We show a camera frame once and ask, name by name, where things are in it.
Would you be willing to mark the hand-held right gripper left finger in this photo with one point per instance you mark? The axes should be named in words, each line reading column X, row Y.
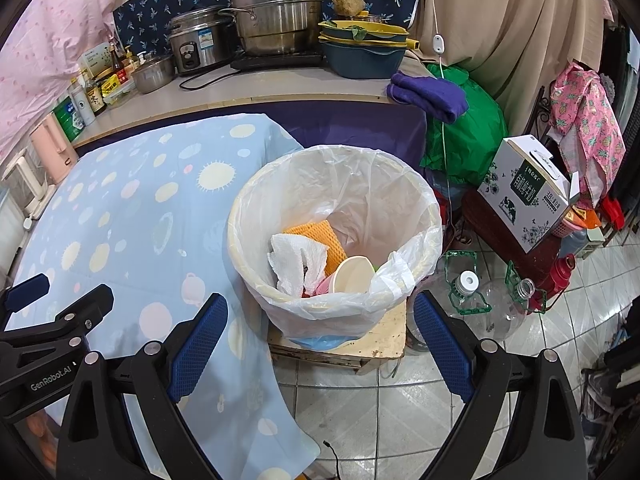
column 197, row 347

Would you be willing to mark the dark sauce bottle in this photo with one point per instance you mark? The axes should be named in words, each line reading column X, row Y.
column 95, row 97

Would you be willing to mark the small steel pot with lid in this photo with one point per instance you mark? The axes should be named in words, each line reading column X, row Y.
column 152, row 76

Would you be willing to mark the beige curtain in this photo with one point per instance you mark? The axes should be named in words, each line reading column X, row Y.
column 515, row 25

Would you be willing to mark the white printed cardboard box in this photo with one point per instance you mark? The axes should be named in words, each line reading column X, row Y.
column 525, row 195

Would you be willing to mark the brown loofah sponge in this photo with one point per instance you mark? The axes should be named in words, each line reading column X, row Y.
column 348, row 2

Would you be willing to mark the worn wooden stool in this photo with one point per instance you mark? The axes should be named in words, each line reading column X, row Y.
column 385, row 335

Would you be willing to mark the clear bottle white cap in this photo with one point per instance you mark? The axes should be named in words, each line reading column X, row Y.
column 467, row 282

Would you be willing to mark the black induction cooktop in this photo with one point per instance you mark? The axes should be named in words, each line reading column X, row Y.
column 270, row 61

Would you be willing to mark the clear food container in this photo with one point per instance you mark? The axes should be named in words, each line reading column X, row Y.
column 121, row 96

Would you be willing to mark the white trash bin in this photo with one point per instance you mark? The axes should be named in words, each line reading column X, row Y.
column 320, row 325
column 380, row 200

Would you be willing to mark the tall dark glass bottle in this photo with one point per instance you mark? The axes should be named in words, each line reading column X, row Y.
column 118, row 62

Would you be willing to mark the clear bottle open neck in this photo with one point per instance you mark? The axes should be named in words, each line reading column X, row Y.
column 525, row 287

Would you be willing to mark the white plastic bottle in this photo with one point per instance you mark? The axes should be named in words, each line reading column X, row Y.
column 82, row 102

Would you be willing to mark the red thermos flask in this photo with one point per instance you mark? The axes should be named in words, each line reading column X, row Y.
column 556, row 277

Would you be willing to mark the green white canister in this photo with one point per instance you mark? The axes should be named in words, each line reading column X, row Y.
column 68, row 120

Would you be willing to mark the orange foam mesh net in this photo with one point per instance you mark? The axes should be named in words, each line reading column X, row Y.
column 325, row 240

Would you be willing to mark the white green box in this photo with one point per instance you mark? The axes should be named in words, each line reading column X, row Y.
column 96, row 59

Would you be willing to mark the dark wooden side table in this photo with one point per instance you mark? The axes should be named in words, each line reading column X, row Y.
column 487, row 240

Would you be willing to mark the yellow seasoning packets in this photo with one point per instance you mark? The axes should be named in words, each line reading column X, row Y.
column 110, row 85

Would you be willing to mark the pink electric kettle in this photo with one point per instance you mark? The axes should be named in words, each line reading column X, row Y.
column 52, row 147

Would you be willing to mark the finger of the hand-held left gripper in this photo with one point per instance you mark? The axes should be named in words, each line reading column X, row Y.
column 27, row 292
column 75, row 317

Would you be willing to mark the green plastic bag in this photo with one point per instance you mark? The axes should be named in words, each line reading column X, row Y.
column 470, row 135

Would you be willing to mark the pink dotted curtain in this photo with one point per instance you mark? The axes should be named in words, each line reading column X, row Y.
column 45, row 35

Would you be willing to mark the pink floral paper cup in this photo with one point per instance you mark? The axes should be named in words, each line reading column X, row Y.
column 352, row 275

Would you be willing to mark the white paper towel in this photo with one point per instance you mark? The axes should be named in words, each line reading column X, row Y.
column 295, row 260

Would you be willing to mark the large stainless steamer pot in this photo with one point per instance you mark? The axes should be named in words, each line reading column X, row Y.
column 275, row 15

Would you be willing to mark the pink pineapple print cloth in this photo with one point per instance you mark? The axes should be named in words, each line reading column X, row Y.
column 585, row 120

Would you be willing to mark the white electric kettle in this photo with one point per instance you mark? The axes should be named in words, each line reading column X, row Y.
column 27, row 185

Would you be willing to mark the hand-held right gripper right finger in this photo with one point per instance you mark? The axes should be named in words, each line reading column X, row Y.
column 442, row 347

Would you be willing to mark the yellow pump bottle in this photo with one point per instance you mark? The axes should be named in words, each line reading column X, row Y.
column 131, row 60

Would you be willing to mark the purple cloth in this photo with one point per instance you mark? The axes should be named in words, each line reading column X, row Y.
column 427, row 95

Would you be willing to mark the red plastic stool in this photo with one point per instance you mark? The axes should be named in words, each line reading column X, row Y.
column 612, row 212

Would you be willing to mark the steel rice cooker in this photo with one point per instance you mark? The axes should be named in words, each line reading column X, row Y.
column 200, row 45

